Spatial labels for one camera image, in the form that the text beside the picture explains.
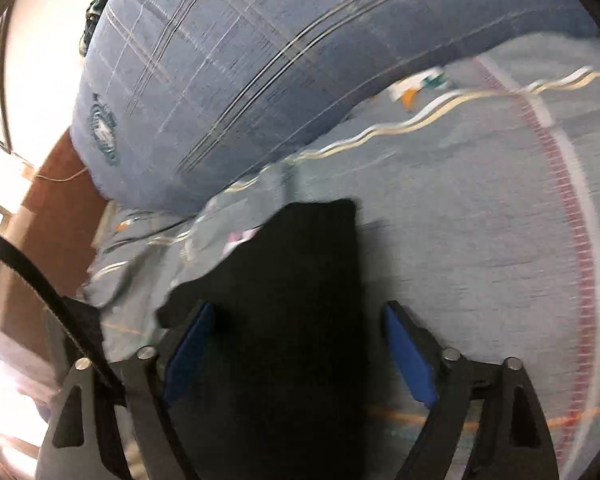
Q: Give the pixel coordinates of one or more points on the black pants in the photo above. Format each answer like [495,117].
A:
[282,388]

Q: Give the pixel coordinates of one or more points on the blue plaid pillow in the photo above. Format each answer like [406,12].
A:
[181,98]

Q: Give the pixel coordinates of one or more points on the grey star-patterned bed quilt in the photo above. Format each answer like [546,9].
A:
[479,210]

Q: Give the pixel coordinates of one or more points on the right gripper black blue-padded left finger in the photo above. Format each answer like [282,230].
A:
[84,440]

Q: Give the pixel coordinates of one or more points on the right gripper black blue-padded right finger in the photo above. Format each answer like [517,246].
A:
[512,440]

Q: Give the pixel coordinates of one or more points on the brown wooden headboard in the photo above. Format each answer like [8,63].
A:
[55,228]

